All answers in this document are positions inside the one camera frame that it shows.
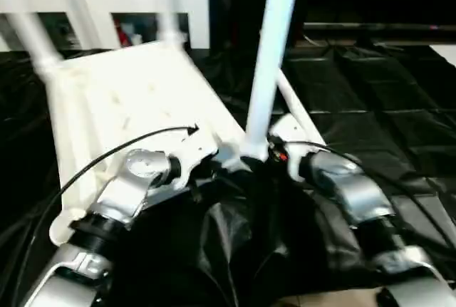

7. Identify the white flat sheet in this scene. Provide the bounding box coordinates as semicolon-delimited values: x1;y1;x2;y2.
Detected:
429;42;456;64

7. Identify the white glass-door cabinet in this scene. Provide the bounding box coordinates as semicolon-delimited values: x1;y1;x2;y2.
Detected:
0;0;212;51

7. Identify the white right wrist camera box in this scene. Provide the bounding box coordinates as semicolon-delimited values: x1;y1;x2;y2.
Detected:
268;113;309;181

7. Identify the black low cabinet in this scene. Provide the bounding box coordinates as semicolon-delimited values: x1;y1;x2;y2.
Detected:
209;0;456;46

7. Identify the white plastic table top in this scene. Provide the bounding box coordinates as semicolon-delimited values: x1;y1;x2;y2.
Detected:
46;36;269;248

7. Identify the black table mat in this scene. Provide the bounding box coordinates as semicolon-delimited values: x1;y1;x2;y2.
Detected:
0;40;456;307

